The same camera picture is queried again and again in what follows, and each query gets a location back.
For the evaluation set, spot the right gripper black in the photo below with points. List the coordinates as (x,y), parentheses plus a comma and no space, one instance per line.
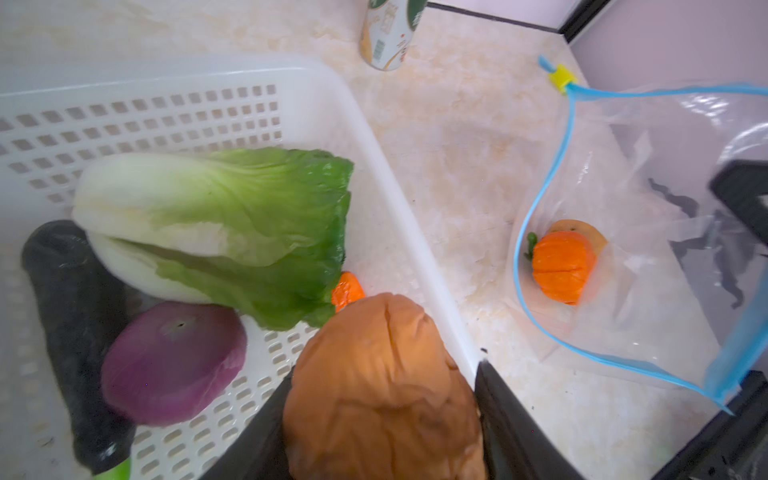
(732,445)

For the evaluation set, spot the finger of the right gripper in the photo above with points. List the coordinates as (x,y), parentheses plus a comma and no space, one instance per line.
(741,186)

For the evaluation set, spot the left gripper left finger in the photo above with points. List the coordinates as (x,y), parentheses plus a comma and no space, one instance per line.
(259,452)

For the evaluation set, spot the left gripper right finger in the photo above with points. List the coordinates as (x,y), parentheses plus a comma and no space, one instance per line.
(515,447)

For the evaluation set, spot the brown wrinkled bread toy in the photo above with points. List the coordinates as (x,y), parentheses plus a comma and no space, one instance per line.
(375,394)

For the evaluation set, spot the clear zip top bag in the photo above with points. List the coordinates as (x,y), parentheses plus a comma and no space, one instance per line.
(678,296)

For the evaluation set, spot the yellow potato toy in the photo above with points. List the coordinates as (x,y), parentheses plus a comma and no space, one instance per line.
(594,236)

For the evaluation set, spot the orange pumpkin toy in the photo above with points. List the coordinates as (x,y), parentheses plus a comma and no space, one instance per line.
(562,263)

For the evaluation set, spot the white plastic perforated basket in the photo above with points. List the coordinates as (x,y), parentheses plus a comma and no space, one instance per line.
(55,122)

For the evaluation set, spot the purple onion toy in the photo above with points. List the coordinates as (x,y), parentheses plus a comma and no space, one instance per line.
(172,361)

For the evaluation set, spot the orange carrot toy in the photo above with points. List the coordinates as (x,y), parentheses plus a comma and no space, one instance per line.
(347,291)

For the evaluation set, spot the green lettuce toy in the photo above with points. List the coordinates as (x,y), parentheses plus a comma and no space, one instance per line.
(261,231)

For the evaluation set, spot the dark cucumber toy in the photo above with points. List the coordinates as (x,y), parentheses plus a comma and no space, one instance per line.
(82,309)

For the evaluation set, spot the green beverage can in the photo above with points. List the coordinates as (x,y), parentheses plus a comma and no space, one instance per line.
(387,31)

